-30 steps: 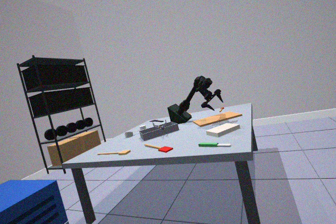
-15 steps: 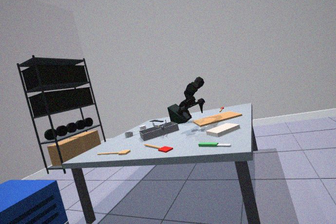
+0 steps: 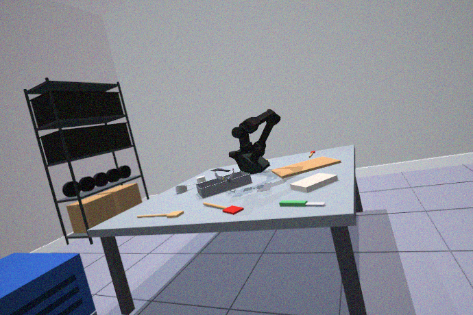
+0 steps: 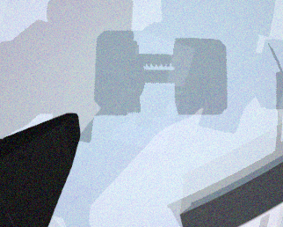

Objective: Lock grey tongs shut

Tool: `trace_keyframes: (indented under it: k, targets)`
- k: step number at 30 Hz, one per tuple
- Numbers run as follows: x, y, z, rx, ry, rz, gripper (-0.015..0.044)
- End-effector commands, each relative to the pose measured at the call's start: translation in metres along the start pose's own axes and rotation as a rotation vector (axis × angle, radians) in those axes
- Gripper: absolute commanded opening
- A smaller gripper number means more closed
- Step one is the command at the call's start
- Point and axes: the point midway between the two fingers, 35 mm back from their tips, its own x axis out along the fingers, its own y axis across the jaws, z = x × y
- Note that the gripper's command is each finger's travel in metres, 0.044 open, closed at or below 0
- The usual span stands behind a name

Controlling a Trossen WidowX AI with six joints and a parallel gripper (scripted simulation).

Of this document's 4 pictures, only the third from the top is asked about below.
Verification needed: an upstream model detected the red spatula with wooden handle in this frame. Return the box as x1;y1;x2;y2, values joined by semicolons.
203;203;244;215

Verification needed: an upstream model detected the light orange flat rectangular board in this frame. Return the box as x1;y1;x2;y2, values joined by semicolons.
271;157;341;179

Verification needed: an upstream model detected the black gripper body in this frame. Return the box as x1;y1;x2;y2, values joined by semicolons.
229;139;264;158

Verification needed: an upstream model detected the cream flat rectangular block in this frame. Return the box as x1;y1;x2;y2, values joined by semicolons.
290;173;338;193

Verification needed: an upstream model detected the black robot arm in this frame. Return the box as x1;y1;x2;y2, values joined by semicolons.
232;109;280;162

